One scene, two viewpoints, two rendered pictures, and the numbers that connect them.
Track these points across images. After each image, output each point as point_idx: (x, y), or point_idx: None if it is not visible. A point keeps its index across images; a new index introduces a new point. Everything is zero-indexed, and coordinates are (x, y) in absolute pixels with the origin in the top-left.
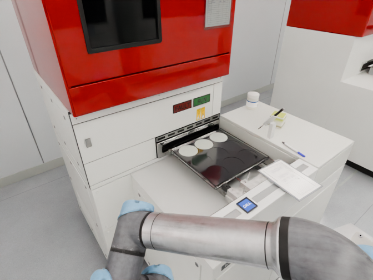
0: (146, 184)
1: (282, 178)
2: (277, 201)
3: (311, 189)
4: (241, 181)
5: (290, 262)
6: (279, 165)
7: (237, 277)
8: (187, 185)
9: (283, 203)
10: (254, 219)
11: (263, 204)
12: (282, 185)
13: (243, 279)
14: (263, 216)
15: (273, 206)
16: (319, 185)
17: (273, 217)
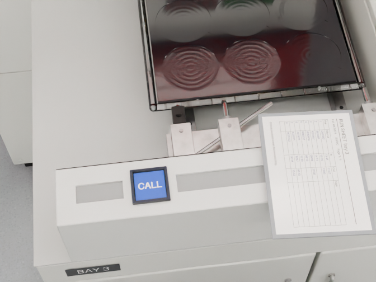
0: (45, 23)
1: (296, 163)
2: (238, 211)
3: (335, 225)
4: (221, 121)
5: None
6: (327, 127)
7: None
8: (129, 65)
9: (269, 220)
10: (147, 222)
11: (188, 203)
12: (277, 181)
13: None
14: (188, 225)
15: (221, 216)
16: (369, 226)
17: (235, 235)
